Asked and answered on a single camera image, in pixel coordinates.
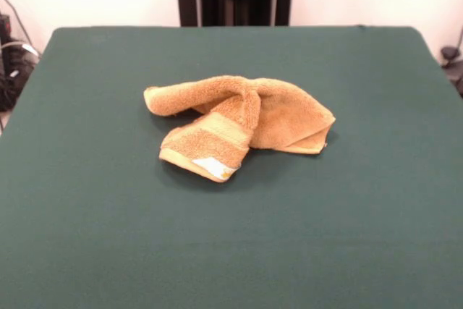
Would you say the tan terry towel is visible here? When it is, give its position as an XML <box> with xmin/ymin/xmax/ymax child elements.
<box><xmin>143</xmin><ymin>75</ymin><xmax>336</xmax><ymax>182</ymax></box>

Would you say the dark green table cloth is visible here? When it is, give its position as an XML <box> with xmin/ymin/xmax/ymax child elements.
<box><xmin>0</xmin><ymin>25</ymin><xmax>463</xmax><ymax>309</ymax></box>

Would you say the black power box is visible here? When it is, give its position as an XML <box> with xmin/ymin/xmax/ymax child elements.
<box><xmin>0</xmin><ymin>14</ymin><xmax>12</xmax><ymax>41</ymax></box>

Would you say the white cable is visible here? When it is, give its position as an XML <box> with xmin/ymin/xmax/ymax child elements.
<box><xmin>0</xmin><ymin>40</ymin><xmax>41</xmax><ymax>59</ymax></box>

